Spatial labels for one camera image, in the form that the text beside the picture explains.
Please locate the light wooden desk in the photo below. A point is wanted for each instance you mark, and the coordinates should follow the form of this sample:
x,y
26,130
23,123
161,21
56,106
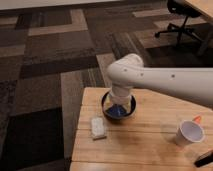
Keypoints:
x,y
205,7

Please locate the black remote-like object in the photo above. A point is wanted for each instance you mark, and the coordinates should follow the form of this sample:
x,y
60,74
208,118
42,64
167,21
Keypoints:
x,y
204,159

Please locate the white eraser block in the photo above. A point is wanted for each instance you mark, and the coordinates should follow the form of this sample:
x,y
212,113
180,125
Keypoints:
x,y
98,128

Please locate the orange marker tip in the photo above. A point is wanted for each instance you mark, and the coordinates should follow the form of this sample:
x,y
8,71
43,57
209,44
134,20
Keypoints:
x,y
197,119

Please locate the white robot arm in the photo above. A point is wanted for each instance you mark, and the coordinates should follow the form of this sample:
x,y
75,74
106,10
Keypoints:
x,y
191,84

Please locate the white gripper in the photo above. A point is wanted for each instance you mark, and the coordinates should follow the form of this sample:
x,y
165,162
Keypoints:
x,y
118,95

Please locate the dark blue ceramic bowl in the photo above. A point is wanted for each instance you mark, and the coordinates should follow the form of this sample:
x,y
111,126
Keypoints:
x,y
118,112

